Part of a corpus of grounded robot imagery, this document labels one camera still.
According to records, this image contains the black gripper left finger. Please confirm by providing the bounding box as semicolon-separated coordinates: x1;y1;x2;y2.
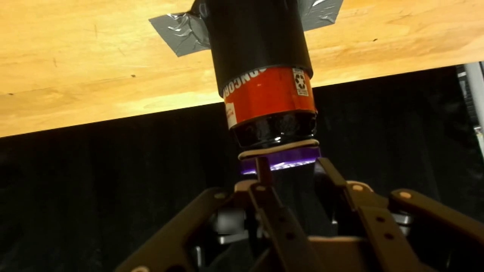
115;156;324;272

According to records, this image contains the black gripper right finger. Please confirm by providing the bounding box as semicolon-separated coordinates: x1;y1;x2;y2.
316;158;484;272

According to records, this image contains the thin tan elastic band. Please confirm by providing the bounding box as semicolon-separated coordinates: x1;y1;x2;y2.
236;140;322;162

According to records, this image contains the black bottle orange label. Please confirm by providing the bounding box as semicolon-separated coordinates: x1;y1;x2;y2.
200;0;322;177

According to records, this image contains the gray metal pole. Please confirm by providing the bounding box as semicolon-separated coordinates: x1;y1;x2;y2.
462;61;484;149

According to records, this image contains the small gray duct tape strip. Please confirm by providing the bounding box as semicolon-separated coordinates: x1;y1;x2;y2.
148;11;212;60

